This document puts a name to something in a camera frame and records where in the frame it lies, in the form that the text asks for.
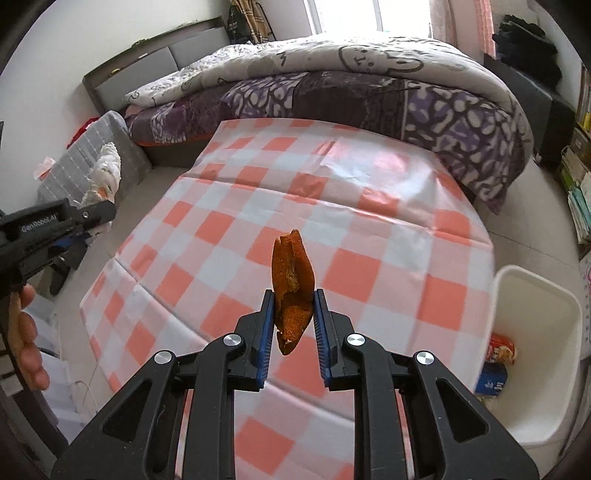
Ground white cartoon print quilt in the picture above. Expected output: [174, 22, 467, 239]
[122, 32, 522, 112]

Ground white plush toy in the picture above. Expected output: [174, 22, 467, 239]
[82, 142, 122, 206]

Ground black cabinet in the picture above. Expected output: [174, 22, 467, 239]
[482, 53, 578, 171]

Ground red snack packet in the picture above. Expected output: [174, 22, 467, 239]
[485, 333, 519, 366]

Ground red cloth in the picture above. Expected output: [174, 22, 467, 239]
[69, 117, 93, 144]

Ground grey bed headboard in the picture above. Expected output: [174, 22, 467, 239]
[82, 16, 232, 116]

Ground orange peel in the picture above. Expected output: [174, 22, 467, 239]
[271, 229, 317, 356]

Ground person's left hand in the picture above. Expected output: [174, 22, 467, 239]
[9, 284, 51, 391]

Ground bookshelf with books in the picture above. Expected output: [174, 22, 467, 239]
[558, 65, 591, 245]

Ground brown plaid hanging cloth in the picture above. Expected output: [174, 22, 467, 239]
[226, 0, 273, 44]

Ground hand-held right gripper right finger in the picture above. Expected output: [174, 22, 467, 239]
[313, 288, 539, 480]

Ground white storage box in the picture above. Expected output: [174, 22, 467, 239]
[18, 309, 100, 444]

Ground pile of dark clothes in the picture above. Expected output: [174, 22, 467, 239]
[492, 14, 563, 70]

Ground window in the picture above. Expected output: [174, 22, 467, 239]
[314, 0, 430, 35]

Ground purple patterned blanket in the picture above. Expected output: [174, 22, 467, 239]
[124, 71, 535, 215]

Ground grey striped cushion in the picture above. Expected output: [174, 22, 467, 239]
[37, 111, 152, 217]

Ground blue toothpaste box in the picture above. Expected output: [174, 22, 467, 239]
[475, 362, 509, 398]

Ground pink curtain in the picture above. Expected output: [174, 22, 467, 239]
[429, 0, 497, 58]

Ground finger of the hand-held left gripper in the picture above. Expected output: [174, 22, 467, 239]
[46, 232, 92, 254]
[59, 199, 117, 228]

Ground orange white checkered cloth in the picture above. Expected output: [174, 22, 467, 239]
[79, 117, 496, 480]

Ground white plastic bin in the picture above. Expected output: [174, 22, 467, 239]
[480, 264, 583, 448]

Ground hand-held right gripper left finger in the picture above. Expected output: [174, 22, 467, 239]
[51, 290, 278, 480]

